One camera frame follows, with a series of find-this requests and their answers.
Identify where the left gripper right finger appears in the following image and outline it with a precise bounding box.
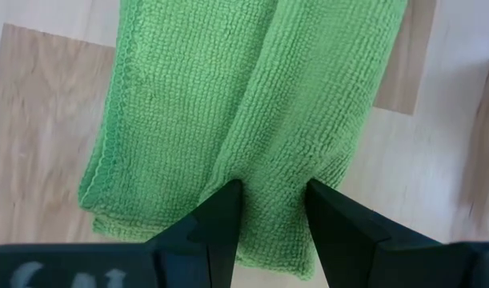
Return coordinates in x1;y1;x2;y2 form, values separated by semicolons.
305;178;489;288

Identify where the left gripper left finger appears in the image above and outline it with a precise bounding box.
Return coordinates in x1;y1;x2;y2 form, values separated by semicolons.
0;178;244;288

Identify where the green microfiber towel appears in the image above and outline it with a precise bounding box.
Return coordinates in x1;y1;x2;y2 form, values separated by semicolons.
78;0;409;281

